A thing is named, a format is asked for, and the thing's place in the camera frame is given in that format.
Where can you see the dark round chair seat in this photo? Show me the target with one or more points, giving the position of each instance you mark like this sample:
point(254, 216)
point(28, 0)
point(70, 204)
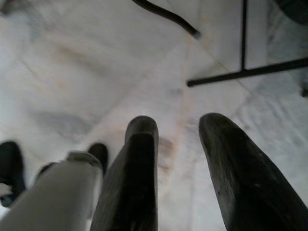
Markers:
point(294, 9)

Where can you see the curved dark chair leg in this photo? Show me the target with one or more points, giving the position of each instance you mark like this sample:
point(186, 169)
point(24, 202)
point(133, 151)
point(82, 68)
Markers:
point(173, 16)

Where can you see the black metal table frame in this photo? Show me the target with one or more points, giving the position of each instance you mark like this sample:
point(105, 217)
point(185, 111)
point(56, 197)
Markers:
point(244, 72)

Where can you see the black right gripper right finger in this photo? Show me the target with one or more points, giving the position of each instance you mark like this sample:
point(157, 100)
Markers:
point(250, 183)

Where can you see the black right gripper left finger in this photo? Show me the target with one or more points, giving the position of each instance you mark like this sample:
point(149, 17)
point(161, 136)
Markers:
point(134, 183)

